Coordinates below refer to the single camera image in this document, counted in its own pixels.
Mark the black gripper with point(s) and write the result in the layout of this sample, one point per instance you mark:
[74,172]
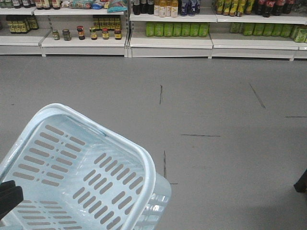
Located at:
[11,195]

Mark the light blue plastic basket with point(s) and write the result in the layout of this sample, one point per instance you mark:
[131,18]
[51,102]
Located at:
[78,175]

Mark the green-lid glass jar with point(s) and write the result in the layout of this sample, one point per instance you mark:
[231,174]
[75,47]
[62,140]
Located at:
[55,35]

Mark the dark pickle glass jar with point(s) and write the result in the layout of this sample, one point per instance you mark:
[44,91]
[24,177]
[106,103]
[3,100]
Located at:
[66,34]

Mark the red sauce jar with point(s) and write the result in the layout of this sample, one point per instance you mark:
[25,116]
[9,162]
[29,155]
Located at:
[81,34]

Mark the yellow-label sauce jar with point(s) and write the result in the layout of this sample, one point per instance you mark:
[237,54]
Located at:
[93,34]

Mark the white store shelving unit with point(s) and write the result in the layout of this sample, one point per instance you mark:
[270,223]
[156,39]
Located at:
[157,28]

